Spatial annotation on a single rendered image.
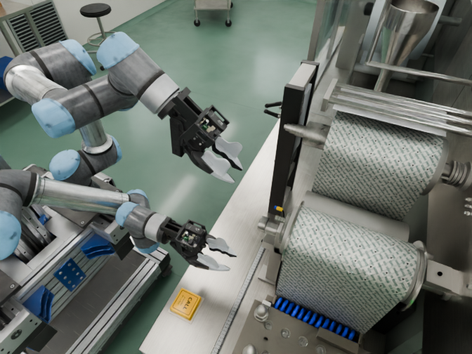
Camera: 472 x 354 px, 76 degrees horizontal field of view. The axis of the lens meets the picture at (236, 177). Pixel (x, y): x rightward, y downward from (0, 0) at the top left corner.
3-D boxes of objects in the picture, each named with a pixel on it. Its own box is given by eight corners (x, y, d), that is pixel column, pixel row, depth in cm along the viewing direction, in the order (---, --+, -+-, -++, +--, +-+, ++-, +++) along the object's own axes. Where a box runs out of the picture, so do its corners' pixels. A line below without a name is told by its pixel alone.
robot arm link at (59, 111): (-19, 62, 82) (29, 100, 52) (22, 49, 88) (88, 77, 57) (7, 101, 90) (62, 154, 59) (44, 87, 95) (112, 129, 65)
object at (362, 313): (275, 292, 82) (284, 260, 68) (364, 332, 75) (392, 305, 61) (274, 293, 82) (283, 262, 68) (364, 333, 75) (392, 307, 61)
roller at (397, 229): (303, 208, 90) (310, 181, 81) (392, 239, 83) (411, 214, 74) (290, 239, 83) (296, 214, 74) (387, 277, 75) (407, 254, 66)
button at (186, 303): (182, 290, 95) (181, 286, 93) (201, 299, 93) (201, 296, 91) (170, 310, 91) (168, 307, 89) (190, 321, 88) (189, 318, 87)
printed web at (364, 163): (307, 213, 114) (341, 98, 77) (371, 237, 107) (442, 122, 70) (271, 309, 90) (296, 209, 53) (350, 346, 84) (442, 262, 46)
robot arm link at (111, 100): (81, 95, 68) (83, 72, 58) (125, 77, 73) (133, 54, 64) (102, 125, 69) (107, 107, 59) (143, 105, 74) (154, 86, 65)
